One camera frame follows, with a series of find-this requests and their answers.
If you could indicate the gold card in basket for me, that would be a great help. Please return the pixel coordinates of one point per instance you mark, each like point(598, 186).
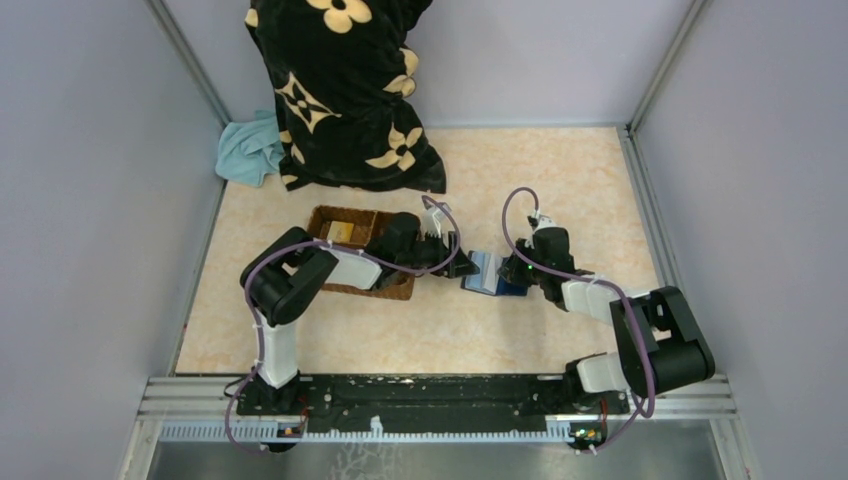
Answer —
point(339, 231)

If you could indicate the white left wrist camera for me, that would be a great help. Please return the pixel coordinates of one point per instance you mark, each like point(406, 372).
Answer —
point(434, 221)

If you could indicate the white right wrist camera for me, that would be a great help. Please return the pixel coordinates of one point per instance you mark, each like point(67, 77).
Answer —
point(539, 221)

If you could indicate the brown woven divided basket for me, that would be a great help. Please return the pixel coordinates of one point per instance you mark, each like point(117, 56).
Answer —
point(401, 288)

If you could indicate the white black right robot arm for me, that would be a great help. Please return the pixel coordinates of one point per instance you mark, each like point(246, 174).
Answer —
point(660, 346)

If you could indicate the light blue cloth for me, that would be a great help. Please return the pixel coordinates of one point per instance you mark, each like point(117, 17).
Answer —
point(249, 151)

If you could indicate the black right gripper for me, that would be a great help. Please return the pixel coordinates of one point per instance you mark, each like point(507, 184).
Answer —
point(523, 263)

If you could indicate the navy blue card holder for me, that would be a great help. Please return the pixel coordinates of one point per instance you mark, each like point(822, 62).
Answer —
point(487, 281)

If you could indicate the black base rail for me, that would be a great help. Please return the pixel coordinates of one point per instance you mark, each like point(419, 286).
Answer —
point(521, 394)

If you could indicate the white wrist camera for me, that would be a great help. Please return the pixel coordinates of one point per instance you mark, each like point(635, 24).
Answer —
point(434, 221)
point(539, 221)

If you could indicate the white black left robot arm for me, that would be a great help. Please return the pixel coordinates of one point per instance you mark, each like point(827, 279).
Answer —
point(281, 283)

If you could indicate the black floral blanket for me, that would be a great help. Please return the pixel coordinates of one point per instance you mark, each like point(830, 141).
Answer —
point(342, 73)

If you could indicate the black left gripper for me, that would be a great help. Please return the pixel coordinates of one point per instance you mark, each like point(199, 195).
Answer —
point(442, 250)

